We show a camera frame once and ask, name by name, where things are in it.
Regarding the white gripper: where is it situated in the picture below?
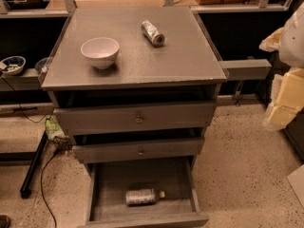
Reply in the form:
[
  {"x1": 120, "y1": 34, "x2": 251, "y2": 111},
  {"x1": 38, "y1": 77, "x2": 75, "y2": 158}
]
[{"x1": 259, "y1": 3, "x2": 304, "y2": 131}]

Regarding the middle grey drawer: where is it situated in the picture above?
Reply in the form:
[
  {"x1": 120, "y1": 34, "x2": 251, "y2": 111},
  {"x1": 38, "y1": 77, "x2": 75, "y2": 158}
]
[{"x1": 72, "y1": 137, "x2": 204, "y2": 163}]

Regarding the grey wooden drawer cabinet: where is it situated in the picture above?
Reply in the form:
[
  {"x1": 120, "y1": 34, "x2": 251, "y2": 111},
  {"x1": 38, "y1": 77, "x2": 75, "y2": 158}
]
[{"x1": 40, "y1": 6, "x2": 229, "y2": 228}]

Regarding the bottom grey open drawer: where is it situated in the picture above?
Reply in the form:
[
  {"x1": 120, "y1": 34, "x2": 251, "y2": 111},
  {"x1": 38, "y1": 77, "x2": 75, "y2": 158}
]
[{"x1": 79, "y1": 157, "x2": 208, "y2": 228}]

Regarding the top grey drawer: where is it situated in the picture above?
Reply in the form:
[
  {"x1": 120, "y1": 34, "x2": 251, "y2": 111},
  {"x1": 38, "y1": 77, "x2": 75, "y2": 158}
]
[{"x1": 54, "y1": 101, "x2": 216, "y2": 136}]

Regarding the grey side shelf beam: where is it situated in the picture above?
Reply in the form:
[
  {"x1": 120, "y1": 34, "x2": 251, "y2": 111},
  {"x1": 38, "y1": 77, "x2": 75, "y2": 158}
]
[{"x1": 219, "y1": 59, "x2": 272, "y2": 81}]

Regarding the white floor board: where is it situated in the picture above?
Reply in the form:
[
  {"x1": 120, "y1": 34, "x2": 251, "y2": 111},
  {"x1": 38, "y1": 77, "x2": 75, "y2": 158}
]
[{"x1": 287, "y1": 164, "x2": 304, "y2": 208}]

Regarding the silver metal can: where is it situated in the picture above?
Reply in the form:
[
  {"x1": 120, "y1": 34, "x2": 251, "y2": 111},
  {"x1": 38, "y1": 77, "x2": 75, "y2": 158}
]
[{"x1": 142, "y1": 20, "x2": 165, "y2": 47}]

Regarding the white ceramic bowl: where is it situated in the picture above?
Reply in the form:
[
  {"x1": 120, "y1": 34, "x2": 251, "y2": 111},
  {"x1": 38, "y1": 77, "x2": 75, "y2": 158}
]
[{"x1": 81, "y1": 37, "x2": 120, "y2": 69}]

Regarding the green snack bag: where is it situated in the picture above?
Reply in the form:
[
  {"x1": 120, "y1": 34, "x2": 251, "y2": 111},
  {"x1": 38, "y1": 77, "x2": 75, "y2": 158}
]
[{"x1": 45, "y1": 118, "x2": 69, "y2": 143}]

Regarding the small glass bowl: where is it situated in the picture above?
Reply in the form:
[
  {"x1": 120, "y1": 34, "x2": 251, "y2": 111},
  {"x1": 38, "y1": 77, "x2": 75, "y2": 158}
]
[{"x1": 35, "y1": 57, "x2": 53, "y2": 73}]

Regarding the grey left low shelf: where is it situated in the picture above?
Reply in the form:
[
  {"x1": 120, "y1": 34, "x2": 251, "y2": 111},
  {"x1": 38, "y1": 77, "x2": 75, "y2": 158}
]
[{"x1": 0, "y1": 68, "x2": 41, "y2": 92}]

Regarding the blue patterned bowl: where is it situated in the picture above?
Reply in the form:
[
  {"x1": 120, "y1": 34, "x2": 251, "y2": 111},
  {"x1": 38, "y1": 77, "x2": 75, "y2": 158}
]
[{"x1": 0, "y1": 56, "x2": 26, "y2": 76}]

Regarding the black metal table leg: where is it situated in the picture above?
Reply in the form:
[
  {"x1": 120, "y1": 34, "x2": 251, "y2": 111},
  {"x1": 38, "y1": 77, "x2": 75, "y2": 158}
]
[{"x1": 20, "y1": 132, "x2": 48, "y2": 199}]

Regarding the dark shoe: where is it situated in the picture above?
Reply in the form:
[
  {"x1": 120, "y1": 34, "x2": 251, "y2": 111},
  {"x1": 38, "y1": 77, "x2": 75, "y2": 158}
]
[{"x1": 0, "y1": 215, "x2": 10, "y2": 228}]

